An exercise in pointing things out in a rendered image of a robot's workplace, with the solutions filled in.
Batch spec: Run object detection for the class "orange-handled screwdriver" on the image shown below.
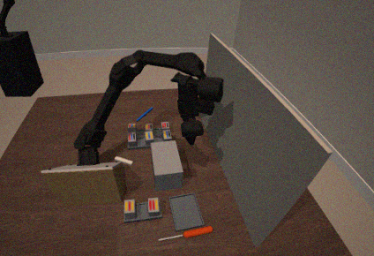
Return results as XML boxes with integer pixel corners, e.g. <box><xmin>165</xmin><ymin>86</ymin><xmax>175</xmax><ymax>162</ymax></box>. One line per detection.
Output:
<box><xmin>159</xmin><ymin>226</ymin><xmax>213</xmax><ymax>241</ymax></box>

